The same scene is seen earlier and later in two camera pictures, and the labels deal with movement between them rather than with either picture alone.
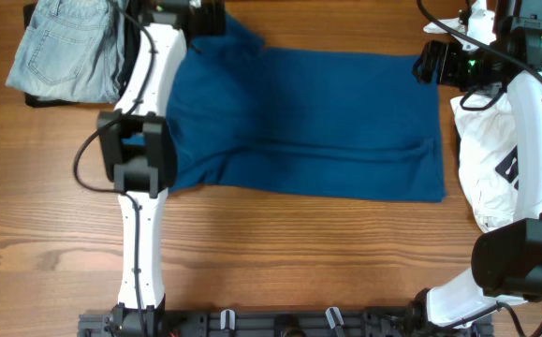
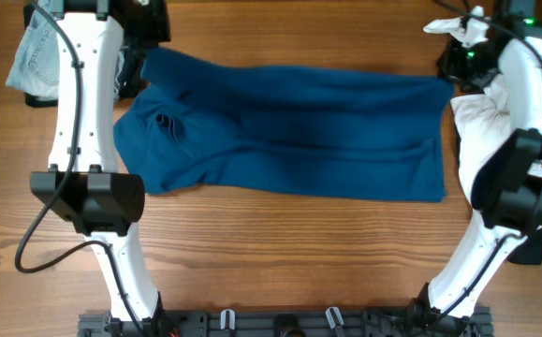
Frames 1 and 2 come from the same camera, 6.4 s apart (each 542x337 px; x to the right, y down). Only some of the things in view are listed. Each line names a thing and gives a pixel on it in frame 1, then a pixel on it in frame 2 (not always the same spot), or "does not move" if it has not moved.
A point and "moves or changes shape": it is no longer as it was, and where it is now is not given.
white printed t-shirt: (487, 146) does not move
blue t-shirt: (333, 123) moves or changes shape
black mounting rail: (205, 322) does not move
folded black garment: (134, 24) does not move
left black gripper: (214, 23) -> (161, 33)
